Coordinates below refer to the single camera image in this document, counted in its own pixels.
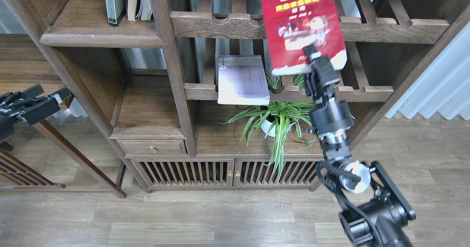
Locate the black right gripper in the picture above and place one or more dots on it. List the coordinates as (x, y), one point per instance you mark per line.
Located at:
(331, 118)

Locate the green spider plant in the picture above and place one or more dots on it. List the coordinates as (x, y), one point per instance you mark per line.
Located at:
(282, 114)

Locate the wooden side furniture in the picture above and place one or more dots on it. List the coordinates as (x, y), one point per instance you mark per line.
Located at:
(26, 178)

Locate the red cover book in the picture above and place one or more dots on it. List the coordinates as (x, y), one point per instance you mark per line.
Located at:
(290, 25)

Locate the dark wooden bookshelf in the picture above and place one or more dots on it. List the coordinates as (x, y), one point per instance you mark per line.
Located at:
(153, 82)

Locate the brass drawer knob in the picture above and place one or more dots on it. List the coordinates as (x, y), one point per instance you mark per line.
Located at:
(153, 149)

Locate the pale lavender book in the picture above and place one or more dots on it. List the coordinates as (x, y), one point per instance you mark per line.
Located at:
(242, 81)

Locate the green and grey book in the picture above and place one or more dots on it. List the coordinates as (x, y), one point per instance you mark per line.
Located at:
(115, 11)

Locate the white curtain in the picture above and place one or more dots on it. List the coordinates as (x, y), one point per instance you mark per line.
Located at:
(444, 87)

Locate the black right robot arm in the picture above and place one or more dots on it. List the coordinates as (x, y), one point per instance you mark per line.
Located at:
(374, 211)

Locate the upright books on shelf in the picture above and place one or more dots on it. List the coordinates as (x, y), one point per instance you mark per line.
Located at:
(139, 9)

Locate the white plant pot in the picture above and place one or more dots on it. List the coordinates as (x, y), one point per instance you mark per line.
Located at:
(269, 128)

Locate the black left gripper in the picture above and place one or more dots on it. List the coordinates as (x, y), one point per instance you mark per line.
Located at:
(31, 109)

